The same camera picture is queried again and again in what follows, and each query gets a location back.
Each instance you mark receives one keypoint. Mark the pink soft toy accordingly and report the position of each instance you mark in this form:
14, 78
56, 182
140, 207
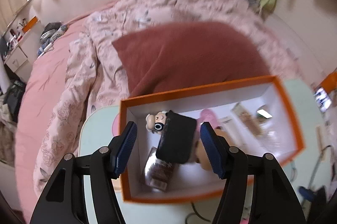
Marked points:
210, 116

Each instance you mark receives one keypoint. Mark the grey-blue patterned clothes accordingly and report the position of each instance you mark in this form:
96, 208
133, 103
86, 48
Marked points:
52, 32

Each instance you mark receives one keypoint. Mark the pink bed sheet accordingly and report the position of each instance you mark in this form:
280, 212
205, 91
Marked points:
44, 76

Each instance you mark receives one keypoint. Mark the red-brown pillow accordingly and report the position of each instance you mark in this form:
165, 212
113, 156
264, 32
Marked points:
184, 55

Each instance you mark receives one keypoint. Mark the orange cardboard box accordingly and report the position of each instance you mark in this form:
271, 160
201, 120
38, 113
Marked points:
197, 92

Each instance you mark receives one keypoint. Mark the shiny brown packet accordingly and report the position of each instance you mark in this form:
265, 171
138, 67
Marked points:
158, 171

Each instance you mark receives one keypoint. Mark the black rectangular case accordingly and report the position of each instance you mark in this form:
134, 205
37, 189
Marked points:
176, 139

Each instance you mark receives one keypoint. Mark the pink floral quilt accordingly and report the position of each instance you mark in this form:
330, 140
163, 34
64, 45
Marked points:
92, 55

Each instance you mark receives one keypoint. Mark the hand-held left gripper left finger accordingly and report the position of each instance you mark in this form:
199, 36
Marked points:
126, 147

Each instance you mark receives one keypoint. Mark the smartphone with lit screen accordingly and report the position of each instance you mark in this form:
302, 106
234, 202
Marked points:
323, 99

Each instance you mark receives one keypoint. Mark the white nightstand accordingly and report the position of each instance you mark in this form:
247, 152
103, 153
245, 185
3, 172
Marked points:
21, 50

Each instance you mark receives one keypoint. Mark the black bag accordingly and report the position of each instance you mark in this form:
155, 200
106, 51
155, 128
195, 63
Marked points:
14, 97

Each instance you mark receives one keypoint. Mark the rectangular mirror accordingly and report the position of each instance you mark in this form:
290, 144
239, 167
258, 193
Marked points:
250, 118

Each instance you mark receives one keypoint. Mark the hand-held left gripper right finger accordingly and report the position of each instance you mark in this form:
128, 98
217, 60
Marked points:
210, 150

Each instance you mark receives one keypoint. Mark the brown-headed plush toy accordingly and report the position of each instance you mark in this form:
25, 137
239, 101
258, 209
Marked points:
201, 158

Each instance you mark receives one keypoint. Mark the beige cloth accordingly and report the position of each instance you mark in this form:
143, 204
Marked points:
6, 129

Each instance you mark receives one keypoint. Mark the small orange box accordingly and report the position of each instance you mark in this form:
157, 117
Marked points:
31, 24

